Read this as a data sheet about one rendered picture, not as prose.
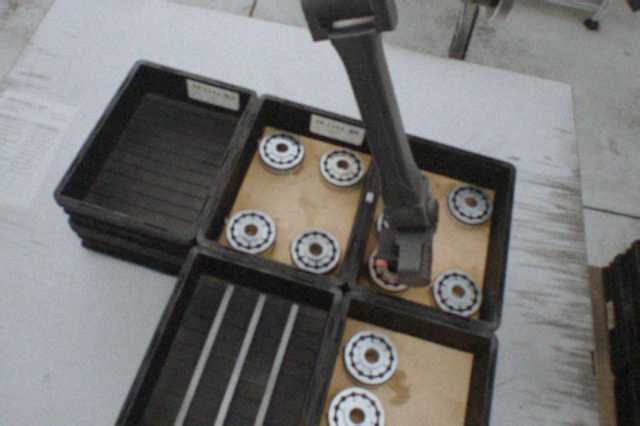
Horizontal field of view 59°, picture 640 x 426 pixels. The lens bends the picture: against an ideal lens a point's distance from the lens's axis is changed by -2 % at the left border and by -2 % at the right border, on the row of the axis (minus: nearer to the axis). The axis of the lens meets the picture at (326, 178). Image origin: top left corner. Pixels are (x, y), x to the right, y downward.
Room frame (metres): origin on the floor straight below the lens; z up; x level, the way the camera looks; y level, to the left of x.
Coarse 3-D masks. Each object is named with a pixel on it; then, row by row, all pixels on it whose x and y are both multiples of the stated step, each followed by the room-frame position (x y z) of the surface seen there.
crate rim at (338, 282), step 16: (272, 96) 0.84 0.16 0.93; (256, 112) 0.79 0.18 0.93; (320, 112) 0.83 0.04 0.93; (240, 144) 0.70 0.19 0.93; (224, 176) 0.61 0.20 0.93; (368, 176) 0.68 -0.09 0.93; (224, 192) 0.58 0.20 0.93; (368, 192) 0.64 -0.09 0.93; (208, 208) 0.53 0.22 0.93; (208, 224) 0.50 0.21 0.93; (352, 240) 0.53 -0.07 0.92; (240, 256) 0.45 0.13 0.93; (256, 256) 0.45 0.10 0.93; (352, 256) 0.49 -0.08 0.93; (304, 272) 0.44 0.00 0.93
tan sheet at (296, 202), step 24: (312, 144) 0.81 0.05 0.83; (312, 168) 0.74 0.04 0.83; (240, 192) 0.64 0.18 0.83; (264, 192) 0.65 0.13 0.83; (288, 192) 0.66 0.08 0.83; (312, 192) 0.68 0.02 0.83; (336, 192) 0.69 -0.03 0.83; (360, 192) 0.70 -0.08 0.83; (288, 216) 0.60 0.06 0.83; (312, 216) 0.62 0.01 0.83; (336, 216) 0.63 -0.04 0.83; (288, 240) 0.55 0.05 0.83
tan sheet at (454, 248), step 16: (432, 176) 0.79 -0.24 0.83; (432, 192) 0.74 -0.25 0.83; (448, 224) 0.67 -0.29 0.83; (368, 240) 0.59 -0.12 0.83; (448, 240) 0.63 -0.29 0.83; (464, 240) 0.63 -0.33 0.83; (480, 240) 0.64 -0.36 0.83; (448, 256) 0.59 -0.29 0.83; (464, 256) 0.59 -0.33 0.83; (480, 256) 0.60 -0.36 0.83; (432, 272) 0.54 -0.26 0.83; (480, 272) 0.56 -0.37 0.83; (416, 288) 0.50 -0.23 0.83; (480, 288) 0.53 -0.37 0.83
